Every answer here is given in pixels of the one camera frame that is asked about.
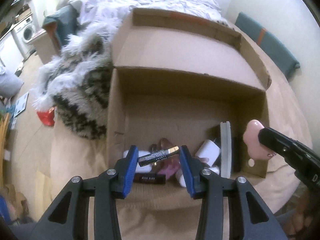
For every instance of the white pill bottle red label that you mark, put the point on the white pill bottle red label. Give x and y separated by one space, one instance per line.
180 178

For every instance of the open cardboard box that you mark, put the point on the open cardboard box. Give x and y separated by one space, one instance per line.
178 76

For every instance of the grey plastic bag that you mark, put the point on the grey plastic bag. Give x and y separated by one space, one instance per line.
10 84

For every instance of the white washing machine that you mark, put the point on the white washing machine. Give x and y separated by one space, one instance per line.
22 34

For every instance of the white power adapter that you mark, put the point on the white power adapter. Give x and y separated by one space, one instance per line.
208 153

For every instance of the pink perfume bottle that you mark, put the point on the pink perfume bottle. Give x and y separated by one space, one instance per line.
169 168

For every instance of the black lipstick tube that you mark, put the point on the black lipstick tube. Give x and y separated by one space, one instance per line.
149 178

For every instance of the brown hair claw clip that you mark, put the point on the brown hair claw clip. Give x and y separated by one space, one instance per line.
163 144

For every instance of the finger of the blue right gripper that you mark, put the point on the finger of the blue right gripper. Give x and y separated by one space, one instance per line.
279 143

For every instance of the white remote control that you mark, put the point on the white remote control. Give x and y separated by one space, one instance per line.
226 149

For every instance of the white bathroom scale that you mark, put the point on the white bathroom scale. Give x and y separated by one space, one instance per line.
20 104

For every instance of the red shopping bag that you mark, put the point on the red shopping bag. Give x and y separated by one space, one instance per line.
47 117

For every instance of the pink hair clip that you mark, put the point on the pink hair clip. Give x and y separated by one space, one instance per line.
256 150

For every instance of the teal orange pillow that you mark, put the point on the teal orange pillow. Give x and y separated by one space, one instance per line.
60 25

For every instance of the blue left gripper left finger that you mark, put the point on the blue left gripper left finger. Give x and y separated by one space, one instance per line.
128 170

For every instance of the furry black white throw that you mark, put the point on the furry black white throw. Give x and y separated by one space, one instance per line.
77 82

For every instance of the beige cabinet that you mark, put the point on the beige cabinet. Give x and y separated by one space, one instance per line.
43 45

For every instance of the teal cushion with orange stripe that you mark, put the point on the teal cushion with orange stripe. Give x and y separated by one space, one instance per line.
270 44

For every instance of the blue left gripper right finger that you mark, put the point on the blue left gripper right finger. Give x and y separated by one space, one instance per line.
187 163

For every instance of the person's right hand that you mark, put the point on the person's right hand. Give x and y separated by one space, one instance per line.
305 212

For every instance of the white pill bottle blue label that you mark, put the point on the white pill bottle blue label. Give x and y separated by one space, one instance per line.
215 169

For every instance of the black mascara tube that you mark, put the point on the black mascara tube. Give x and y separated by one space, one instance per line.
157 156

